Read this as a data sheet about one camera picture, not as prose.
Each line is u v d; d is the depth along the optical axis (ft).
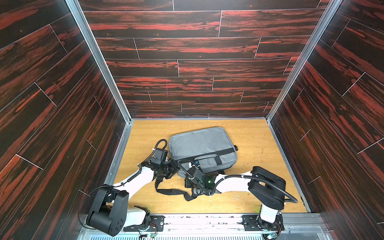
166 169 2.44
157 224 2.41
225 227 2.41
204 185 2.17
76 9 2.19
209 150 3.11
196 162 2.63
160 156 2.26
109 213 1.36
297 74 2.98
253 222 2.42
